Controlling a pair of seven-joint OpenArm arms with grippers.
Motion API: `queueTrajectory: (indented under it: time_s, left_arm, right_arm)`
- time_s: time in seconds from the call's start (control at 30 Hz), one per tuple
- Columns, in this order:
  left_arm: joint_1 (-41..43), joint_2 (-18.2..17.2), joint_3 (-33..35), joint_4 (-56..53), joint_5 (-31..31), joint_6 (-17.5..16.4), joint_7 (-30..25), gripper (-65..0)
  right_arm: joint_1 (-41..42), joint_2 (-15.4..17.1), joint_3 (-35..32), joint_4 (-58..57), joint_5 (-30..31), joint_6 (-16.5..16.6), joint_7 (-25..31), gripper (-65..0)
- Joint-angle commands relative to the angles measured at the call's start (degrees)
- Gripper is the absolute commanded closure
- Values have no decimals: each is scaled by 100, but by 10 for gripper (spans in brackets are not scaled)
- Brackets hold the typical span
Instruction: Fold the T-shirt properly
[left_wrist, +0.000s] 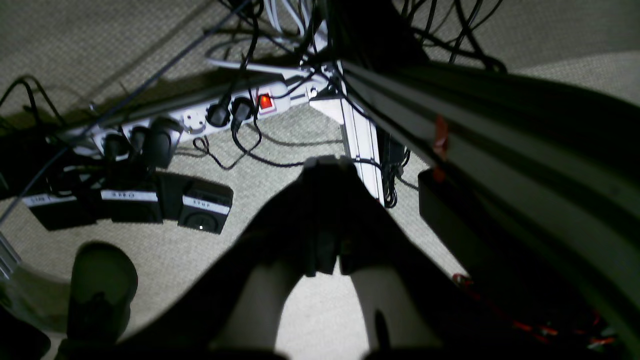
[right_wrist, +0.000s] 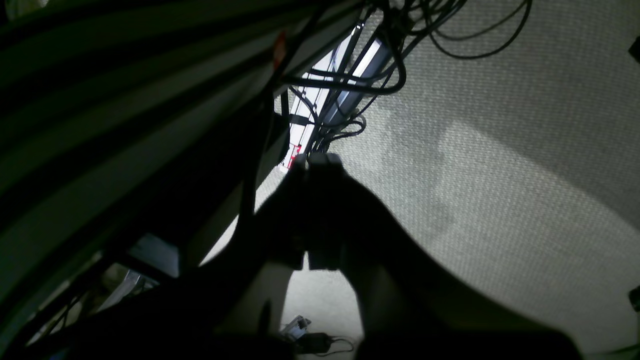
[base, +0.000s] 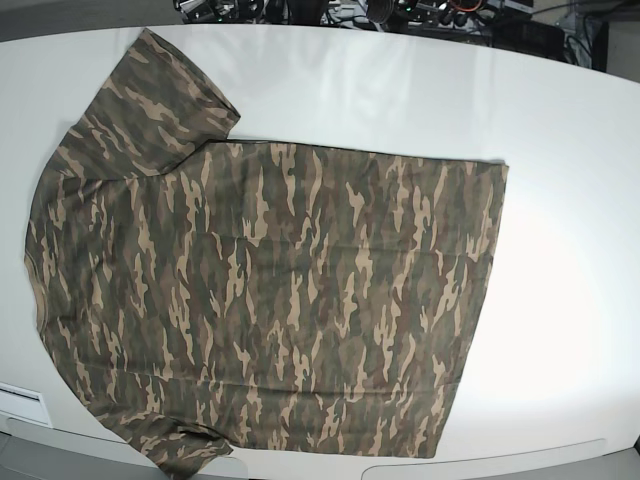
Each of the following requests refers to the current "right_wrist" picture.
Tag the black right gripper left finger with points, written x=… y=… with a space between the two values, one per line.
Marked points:
x=246 y=283

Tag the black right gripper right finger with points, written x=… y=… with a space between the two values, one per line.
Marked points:
x=411 y=306

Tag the black power adapter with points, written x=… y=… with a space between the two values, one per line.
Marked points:
x=319 y=344

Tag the white power strip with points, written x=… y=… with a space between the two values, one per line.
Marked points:
x=318 y=115

